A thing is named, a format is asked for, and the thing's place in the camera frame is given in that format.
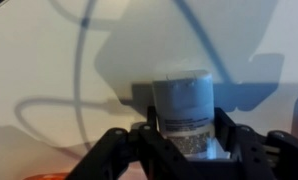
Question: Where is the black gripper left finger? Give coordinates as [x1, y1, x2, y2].
[64, 105, 203, 180]

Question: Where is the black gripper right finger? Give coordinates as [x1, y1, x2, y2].
[207, 107, 298, 180]

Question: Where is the orange plastic bag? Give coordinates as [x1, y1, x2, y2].
[22, 172, 71, 180]

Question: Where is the white bottle with barcode label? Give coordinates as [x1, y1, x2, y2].
[151, 69, 216, 158]

